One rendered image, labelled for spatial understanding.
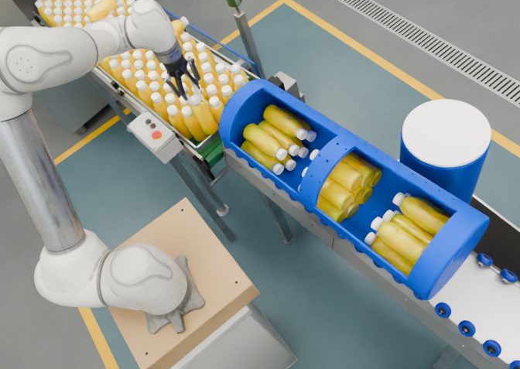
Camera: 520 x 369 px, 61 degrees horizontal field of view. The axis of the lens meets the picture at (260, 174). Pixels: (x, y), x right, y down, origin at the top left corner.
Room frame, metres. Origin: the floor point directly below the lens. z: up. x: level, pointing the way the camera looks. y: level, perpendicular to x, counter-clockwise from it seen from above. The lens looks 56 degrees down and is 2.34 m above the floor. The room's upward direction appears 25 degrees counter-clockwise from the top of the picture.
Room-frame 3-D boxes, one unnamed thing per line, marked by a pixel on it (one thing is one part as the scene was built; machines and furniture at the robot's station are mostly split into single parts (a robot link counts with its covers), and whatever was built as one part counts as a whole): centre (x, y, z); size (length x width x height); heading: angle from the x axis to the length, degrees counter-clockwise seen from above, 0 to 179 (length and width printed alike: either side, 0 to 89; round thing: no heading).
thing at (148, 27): (1.25, 0.12, 1.51); 0.13 x 0.11 x 0.16; 68
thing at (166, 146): (1.25, 0.32, 1.05); 0.20 x 0.10 x 0.10; 23
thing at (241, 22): (1.66, -0.21, 0.55); 0.04 x 0.04 x 1.10; 23
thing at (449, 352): (0.17, -0.37, 0.31); 0.06 x 0.06 x 0.63; 23
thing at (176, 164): (1.25, 0.32, 0.50); 0.04 x 0.04 x 1.00; 23
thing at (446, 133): (0.72, -0.63, 1.03); 0.28 x 0.28 x 0.01
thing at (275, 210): (1.08, 0.01, 0.31); 0.06 x 0.06 x 0.63; 23
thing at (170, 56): (1.24, 0.11, 1.40); 0.09 x 0.09 x 0.06
